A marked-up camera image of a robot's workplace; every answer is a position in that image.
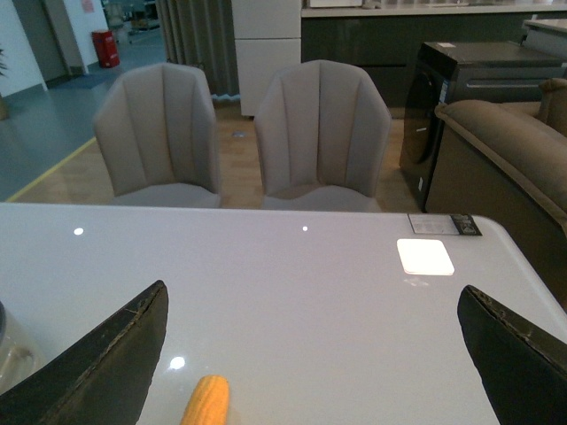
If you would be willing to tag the yellow corn cob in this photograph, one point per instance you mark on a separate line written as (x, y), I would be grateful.
(209, 402)

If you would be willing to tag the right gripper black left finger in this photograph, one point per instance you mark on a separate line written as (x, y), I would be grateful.
(103, 378)

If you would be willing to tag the white cabinet column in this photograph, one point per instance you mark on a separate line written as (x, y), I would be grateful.
(267, 38)

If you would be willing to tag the left beige upholstered chair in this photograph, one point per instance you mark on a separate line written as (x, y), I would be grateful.
(157, 133)

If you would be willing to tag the right beige upholstered chair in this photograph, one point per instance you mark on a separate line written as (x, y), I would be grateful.
(322, 129)

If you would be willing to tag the beige upholstered chair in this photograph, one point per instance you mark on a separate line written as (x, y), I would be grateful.
(322, 129)
(157, 133)

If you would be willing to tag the table label sticker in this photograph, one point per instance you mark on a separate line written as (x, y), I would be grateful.
(444, 224)

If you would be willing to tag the white microwave oven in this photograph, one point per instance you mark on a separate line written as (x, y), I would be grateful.
(334, 3)

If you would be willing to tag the glass pot lid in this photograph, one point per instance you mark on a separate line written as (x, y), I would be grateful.
(21, 356)

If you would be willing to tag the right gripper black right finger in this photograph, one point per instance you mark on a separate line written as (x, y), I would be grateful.
(522, 367)

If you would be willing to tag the grey curtain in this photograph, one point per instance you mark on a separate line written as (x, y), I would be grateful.
(201, 34)

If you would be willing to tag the brown sofa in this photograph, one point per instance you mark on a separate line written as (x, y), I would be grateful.
(514, 173)

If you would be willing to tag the red fire extinguisher box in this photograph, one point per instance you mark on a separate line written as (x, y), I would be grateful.
(105, 47)

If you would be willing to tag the dark grey kitchen counter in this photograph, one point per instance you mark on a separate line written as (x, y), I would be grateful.
(386, 46)

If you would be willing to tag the black washing machine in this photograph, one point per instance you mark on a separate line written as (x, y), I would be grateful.
(464, 82)

